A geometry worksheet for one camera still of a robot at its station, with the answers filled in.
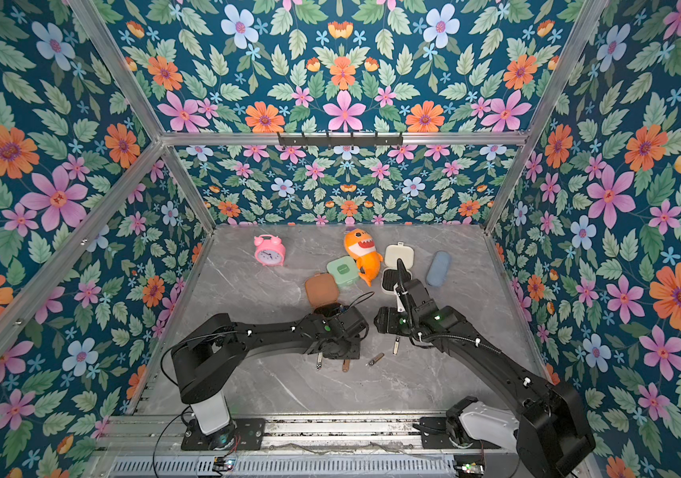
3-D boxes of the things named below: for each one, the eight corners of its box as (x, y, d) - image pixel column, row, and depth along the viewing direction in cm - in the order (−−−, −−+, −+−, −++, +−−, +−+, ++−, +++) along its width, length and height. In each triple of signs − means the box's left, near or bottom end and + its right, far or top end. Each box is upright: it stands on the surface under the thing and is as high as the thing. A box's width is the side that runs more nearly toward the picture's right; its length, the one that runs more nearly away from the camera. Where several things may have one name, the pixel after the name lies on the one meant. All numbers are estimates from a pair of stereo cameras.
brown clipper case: (309, 309, 99) (308, 305, 96) (305, 281, 106) (304, 276, 104) (341, 302, 100) (340, 298, 98) (334, 275, 108) (334, 270, 105)
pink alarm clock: (260, 267, 109) (251, 247, 101) (263, 254, 113) (255, 234, 105) (285, 267, 109) (278, 247, 101) (287, 254, 113) (281, 234, 105)
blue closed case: (424, 284, 105) (425, 279, 103) (432, 252, 115) (433, 247, 113) (444, 289, 104) (446, 285, 102) (451, 256, 113) (452, 252, 111)
